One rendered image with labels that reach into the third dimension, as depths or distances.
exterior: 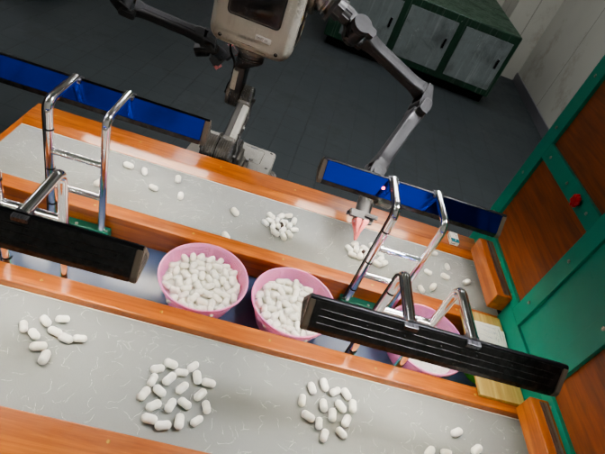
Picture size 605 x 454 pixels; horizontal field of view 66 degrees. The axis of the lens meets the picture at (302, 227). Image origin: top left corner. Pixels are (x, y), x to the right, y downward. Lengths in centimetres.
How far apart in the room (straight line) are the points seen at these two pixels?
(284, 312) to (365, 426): 39
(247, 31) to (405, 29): 409
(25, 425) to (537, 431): 123
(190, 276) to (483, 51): 503
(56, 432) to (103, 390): 13
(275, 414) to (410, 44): 511
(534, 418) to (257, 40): 154
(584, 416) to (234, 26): 166
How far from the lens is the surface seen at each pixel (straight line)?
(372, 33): 191
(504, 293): 177
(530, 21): 766
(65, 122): 196
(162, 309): 133
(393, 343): 106
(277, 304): 144
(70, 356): 128
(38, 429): 117
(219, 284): 144
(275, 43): 189
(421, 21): 584
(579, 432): 148
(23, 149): 186
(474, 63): 604
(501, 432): 156
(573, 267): 159
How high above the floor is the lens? 182
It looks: 39 degrees down
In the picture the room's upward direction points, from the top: 23 degrees clockwise
